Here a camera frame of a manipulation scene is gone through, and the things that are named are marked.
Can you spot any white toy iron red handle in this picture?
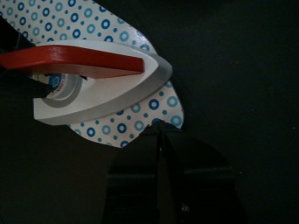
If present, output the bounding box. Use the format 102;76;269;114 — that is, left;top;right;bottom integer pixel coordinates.
0;38;174;126

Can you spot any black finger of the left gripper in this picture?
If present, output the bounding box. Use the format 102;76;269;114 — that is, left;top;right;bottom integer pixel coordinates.
0;17;38;56
0;69;55;101

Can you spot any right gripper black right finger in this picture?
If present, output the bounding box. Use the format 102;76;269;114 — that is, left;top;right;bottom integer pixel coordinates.
158;120;249;224

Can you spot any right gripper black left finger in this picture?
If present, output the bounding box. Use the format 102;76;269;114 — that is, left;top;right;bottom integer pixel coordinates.
102;122;165;224

